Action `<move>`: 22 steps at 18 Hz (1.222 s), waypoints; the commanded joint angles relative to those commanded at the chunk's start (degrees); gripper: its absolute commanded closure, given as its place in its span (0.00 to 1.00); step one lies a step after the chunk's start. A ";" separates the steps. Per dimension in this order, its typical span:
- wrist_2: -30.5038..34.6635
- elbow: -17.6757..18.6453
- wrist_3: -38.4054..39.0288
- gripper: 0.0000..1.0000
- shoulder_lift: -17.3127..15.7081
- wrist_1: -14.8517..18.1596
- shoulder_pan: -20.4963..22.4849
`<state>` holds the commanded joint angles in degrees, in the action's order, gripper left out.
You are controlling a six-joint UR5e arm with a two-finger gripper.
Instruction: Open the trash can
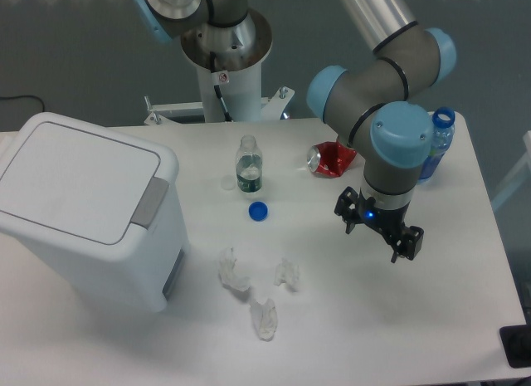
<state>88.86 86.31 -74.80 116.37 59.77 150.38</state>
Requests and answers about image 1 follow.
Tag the black device at edge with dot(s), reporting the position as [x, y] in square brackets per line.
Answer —
[516, 342]

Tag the white bottle cap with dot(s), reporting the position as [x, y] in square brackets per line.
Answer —
[227, 183]

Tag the blue bottle cap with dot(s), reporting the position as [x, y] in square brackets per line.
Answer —
[258, 211]

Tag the white frame at right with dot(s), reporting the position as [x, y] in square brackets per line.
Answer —
[514, 179]

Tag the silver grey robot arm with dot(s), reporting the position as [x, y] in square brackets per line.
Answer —
[370, 112]

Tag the clear plastic bottle green label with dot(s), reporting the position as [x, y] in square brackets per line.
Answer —
[249, 165]

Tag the crumpled white tissue right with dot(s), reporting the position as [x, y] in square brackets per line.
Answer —
[287, 272]

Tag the white trash can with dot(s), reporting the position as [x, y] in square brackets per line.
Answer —
[98, 206]

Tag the crushed red soda can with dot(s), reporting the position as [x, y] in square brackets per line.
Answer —
[330, 159]

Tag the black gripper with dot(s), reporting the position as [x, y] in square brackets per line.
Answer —
[384, 214]

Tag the crumpled white tissue left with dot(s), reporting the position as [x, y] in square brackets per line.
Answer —
[226, 271]

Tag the crumpled white tissue bottom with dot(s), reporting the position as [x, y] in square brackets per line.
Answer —
[264, 318]

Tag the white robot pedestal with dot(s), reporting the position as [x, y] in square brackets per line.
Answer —
[228, 63]

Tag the crumpled white tissue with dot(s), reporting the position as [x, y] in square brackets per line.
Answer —
[226, 271]
[264, 318]
[287, 272]

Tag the blue plastic bottle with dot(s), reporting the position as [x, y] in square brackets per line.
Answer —
[444, 129]

